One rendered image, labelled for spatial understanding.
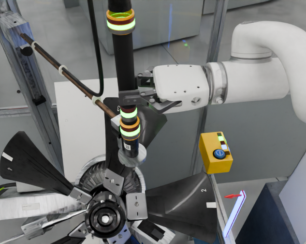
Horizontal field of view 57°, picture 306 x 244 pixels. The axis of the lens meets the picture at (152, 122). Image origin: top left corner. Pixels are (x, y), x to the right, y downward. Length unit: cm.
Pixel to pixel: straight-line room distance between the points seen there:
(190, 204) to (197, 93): 50
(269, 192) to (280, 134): 78
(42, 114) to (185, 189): 77
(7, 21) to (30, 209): 64
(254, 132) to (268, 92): 137
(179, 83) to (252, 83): 14
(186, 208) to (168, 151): 98
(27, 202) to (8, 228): 135
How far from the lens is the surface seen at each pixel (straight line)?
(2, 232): 243
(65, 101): 110
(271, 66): 59
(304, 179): 116
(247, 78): 56
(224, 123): 178
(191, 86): 53
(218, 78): 54
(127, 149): 66
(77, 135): 110
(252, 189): 247
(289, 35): 51
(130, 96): 53
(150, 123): 82
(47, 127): 147
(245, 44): 56
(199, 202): 96
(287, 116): 195
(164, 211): 92
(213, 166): 121
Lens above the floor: 201
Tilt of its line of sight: 46 degrees down
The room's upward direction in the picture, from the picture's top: straight up
